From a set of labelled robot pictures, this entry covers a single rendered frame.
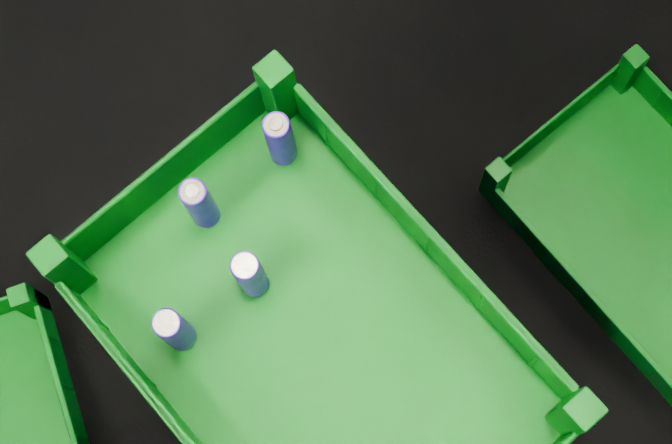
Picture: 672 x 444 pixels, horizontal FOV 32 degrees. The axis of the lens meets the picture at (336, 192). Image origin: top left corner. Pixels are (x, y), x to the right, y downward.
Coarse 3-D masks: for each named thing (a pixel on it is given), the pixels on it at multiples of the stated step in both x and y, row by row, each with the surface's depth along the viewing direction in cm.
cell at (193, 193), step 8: (184, 184) 73; (192, 184) 73; (200, 184) 73; (184, 192) 73; (192, 192) 73; (200, 192) 73; (208, 192) 74; (184, 200) 73; (192, 200) 73; (200, 200) 73; (208, 200) 74; (192, 208) 74; (200, 208) 74; (208, 208) 75; (216, 208) 77; (192, 216) 76; (200, 216) 76; (208, 216) 76; (216, 216) 78; (200, 224) 78; (208, 224) 78
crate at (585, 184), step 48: (624, 96) 122; (528, 144) 117; (576, 144) 121; (624, 144) 121; (480, 192) 120; (528, 192) 120; (576, 192) 120; (624, 192) 119; (528, 240) 117; (576, 240) 118; (624, 240) 118; (576, 288) 114; (624, 288) 117; (624, 336) 111
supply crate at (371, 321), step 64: (256, 64) 74; (256, 128) 81; (320, 128) 78; (128, 192) 75; (256, 192) 79; (320, 192) 79; (384, 192) 75; (64, 256) 71; (128, 256) 79; (192, 256) 78; (320, 256) 78; (384, 256) 78; (448, 256) 73; (128, 320) 77; (192, 320) 77; (256, 320) 77; (320, 320) 77; (384, 320) 77; (448, 320) 77; (512, 320) 71; (192, 384) 76; (256, 384) 76; (320, 384) 76; (384, 384) 76; (448, 384) 76; (512, 384) 75; (576, 384) 70
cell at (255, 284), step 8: (240, 256) 72; (248, 256) 72; (256, 256) 72; (232, 264) 72; (240, 264) 72; (248, 264) 72; (256, 264) 72; (232, 272) 71; (240, 272) 71; (248, 272) 71; (256, 272) 71; (264, 272) 75; (240, 280) 72; (248, 280) 72; (256, 280) 73; (264, 280) 75; (248, 288) 74; (256, 288) 75; (264, 288) 76; (256, 296) 77
